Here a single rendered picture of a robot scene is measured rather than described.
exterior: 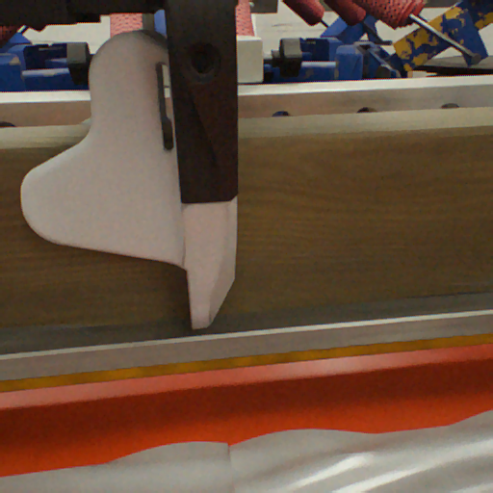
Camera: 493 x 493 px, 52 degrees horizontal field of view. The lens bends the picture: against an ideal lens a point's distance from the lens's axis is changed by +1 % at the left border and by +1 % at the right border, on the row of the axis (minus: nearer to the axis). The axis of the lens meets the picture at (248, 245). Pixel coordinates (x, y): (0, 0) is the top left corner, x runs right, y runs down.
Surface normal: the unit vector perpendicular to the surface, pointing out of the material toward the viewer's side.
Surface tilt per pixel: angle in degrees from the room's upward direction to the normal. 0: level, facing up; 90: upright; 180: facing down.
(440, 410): 0
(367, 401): 0
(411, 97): 90
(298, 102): 90
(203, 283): 106
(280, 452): 8
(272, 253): 90
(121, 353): 90
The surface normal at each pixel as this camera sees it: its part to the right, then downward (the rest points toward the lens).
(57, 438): -0.02, -0.91
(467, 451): 0.02, -0.77
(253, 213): 0.13, 0.41
